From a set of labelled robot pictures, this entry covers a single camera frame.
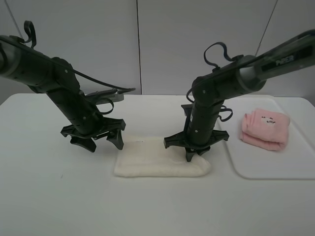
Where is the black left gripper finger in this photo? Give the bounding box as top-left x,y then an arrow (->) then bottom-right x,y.
106,129 -> 124,150
70,137 -> 96,153

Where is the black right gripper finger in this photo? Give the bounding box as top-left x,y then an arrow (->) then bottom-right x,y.
185,148 -> 196,162
196,146 -> 211,155

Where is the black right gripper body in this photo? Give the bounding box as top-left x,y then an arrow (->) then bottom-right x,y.
164,130 -> 229,150

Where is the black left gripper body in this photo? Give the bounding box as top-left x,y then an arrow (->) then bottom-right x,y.
61,117 -> 126,139

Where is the white towel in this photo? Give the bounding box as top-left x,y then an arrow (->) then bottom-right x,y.
114,136 -> 211,177

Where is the pink towel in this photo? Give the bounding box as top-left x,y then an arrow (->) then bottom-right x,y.
240,109 -> 290,151

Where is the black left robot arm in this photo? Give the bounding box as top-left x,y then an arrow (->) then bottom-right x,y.
0,36 -> 126,152

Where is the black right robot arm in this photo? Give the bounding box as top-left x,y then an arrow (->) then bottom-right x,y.
164,29 -> 315,162

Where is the white plastic tray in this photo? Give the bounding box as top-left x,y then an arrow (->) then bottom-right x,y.
217,95 -> 315,180

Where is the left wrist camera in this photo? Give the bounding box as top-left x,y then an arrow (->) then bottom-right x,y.
86,89 -> 124,104

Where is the black right camera cable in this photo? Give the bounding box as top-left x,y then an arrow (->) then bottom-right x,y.
186,42 -> 259,122

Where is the black camera cable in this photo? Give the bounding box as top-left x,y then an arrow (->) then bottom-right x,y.
186,42 -> 259,122
0,20 -> 136,116

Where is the black left camera cable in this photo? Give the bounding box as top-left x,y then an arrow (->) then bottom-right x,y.
0,20 -> 136,116

